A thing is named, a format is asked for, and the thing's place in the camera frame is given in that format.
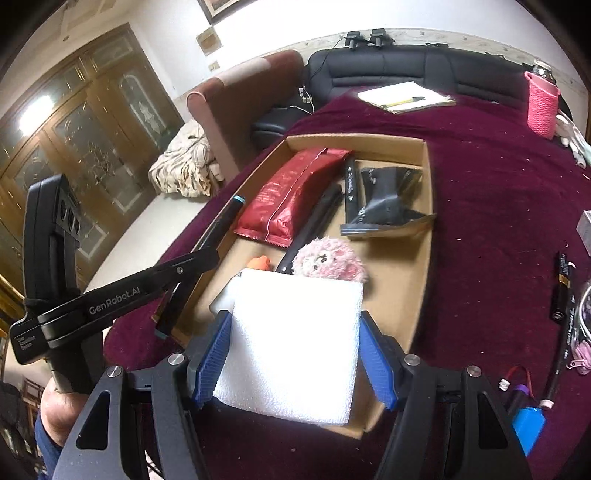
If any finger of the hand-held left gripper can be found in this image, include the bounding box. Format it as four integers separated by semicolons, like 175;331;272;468
196;195;246;259
154;279;195;341

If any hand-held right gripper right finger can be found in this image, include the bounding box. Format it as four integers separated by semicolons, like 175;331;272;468
359;310;532;480

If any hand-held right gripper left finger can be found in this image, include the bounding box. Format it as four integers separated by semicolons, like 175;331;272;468
55;310;232;480

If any shallow cardboard box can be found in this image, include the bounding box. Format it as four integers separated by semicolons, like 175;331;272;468
154;133;437;441

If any white foam block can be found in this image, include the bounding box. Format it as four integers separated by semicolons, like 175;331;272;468
212;268;365;426

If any small white barcode box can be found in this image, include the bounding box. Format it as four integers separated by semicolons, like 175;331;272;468
577;210;591;256

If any person's left forearm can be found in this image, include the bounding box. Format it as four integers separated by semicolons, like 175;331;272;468
34;411;65;476

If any person's left hand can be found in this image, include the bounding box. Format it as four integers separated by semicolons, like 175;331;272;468
39;381;100;446

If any red foil packet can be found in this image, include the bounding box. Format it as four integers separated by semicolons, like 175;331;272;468
234;148;355;249

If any patterned beige blanket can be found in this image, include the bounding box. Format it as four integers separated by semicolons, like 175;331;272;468
148;121;227;198

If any long black tube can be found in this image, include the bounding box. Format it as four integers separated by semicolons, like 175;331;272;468
276;182;343;275

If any pink plush toy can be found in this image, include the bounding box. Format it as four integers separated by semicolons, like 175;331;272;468
292;236;370;283

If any brown armchair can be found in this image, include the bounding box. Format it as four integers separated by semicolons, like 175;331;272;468
186;50;305;185

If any black marker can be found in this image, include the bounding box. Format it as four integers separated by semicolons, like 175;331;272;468
342;157;362;217

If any wooden glass door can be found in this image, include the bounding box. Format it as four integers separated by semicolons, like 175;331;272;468
0;23;185;296

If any blue lighter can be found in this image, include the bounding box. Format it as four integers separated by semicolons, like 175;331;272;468
505;388;546;455

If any black foil packet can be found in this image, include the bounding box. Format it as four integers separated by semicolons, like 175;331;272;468
340;167;437;237

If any thin black pen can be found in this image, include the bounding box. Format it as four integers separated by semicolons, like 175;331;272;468
539;305;578;411

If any maroon velvet tablecloth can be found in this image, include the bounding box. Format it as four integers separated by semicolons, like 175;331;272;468
104;90;591;480

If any black gold cosmetic tube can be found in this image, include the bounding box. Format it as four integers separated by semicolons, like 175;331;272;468
549;251;576;325

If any clear pink zipper pouch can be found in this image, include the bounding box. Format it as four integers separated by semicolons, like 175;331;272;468
571;281;591;376

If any white notebook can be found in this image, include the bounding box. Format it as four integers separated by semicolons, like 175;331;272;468
357;81;457;115

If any yellow green pen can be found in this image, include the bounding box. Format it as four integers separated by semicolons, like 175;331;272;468
381;96;426;110

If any black leather sofa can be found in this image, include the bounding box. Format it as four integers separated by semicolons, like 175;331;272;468
252;44;573;148

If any white work glove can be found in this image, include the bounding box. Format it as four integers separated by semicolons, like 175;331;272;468
554;113;591;169

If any bottle in pink knitted sleeve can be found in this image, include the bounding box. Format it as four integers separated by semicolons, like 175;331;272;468
524;59;561;140

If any red wire with white connector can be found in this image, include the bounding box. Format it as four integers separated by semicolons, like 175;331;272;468
499;364;533;393

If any beige wall plate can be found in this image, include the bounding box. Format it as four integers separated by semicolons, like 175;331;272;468
197;25;223;57

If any framed wall picture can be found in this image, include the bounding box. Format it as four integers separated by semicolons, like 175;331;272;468
196;0;259;25

